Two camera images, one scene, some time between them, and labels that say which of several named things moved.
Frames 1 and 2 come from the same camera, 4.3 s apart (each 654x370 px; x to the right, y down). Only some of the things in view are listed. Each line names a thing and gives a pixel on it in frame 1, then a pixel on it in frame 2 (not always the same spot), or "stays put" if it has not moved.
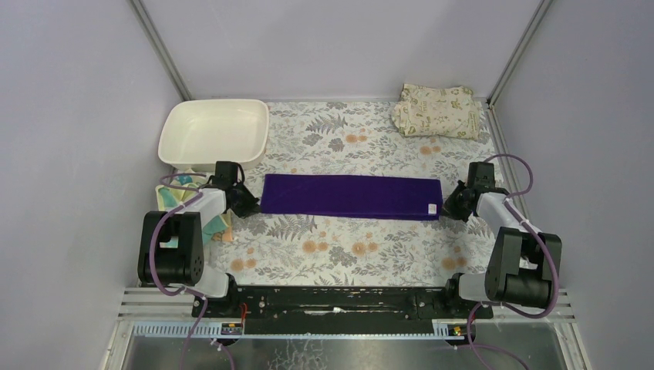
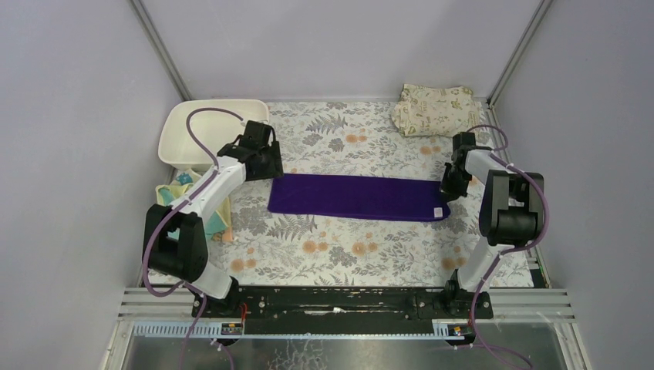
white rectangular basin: x=195 y=134 stays put
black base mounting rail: x=338 y=307 stays put
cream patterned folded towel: x=436 y=110 stays put
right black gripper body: x=455 y=203 to x=452 y=183
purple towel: x=352 y=196 stays put
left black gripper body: x=245 y=203 to x=267 y=160
